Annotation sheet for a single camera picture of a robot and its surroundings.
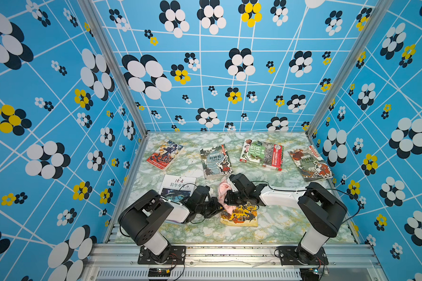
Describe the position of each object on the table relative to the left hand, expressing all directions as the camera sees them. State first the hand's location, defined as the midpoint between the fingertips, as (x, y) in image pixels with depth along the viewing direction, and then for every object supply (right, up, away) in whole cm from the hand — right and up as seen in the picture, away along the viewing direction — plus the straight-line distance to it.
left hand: (228, 207), depth 85 cm
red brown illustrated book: (+50, +20, +17) cm, 56 cm away
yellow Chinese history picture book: (+6, -4, -1) cm, 8 cm away
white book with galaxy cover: (-27, +7, +11) cm, 30 cm away
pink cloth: (-2, +10, +1) cm, 10 cm away
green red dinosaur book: (+25, +25, +19) cm, 40 cm away
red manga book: (-38, +25, +22) cm, 50 cm away
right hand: (-2, +2, +3) cm, 4 cm away
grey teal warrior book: (-6, +21, +19) cm, 29 cm away
